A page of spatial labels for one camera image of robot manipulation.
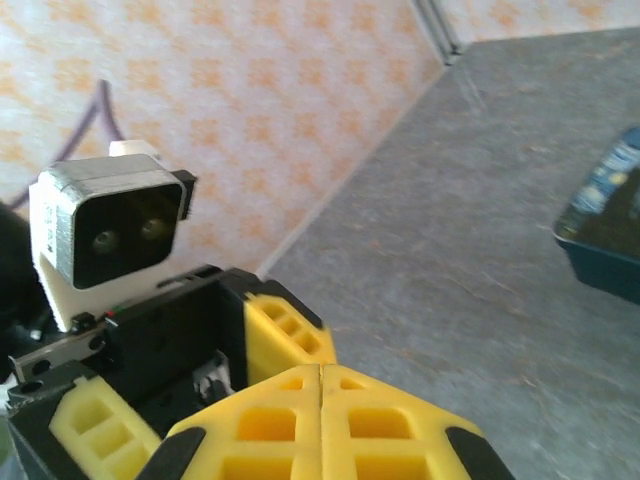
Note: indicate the blue patterned box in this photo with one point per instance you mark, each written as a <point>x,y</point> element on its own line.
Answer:
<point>607,235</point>

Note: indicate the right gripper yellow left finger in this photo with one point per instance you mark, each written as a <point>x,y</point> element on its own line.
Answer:
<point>260,425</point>

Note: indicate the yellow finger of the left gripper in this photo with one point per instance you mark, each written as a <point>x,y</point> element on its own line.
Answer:
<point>100,425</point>
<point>287,335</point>

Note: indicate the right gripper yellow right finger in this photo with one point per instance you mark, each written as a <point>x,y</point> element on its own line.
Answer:
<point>385,425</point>

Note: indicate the aluminium frame corner post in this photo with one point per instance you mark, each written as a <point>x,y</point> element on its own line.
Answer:
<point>440,30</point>

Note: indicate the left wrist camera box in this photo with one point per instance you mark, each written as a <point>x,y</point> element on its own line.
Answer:
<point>120,225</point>

